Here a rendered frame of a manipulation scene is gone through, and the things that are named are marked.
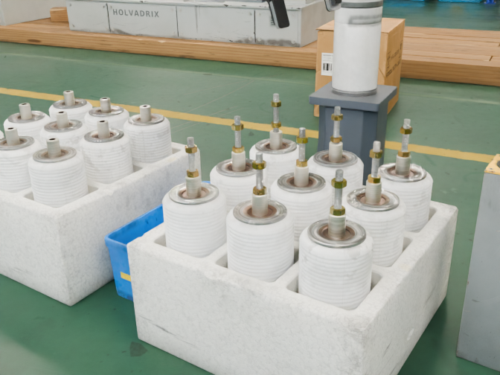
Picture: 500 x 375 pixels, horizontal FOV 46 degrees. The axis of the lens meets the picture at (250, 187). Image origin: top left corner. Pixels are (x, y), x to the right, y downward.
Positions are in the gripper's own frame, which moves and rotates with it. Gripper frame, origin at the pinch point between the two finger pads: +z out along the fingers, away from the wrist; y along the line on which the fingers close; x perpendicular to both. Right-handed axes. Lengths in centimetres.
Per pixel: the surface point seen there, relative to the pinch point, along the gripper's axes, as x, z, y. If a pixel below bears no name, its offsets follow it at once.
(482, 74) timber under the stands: 171, 29, -64
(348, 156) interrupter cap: 15.8, 23.0, -12.0
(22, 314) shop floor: -31, 35, -53
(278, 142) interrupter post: 11.0, 18.1, -22.8
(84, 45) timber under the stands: 104, -35, -253
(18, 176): -23, 12, -57
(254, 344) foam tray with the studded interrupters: -16.3, 40.8, -8.8
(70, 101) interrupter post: 0, 0, -74
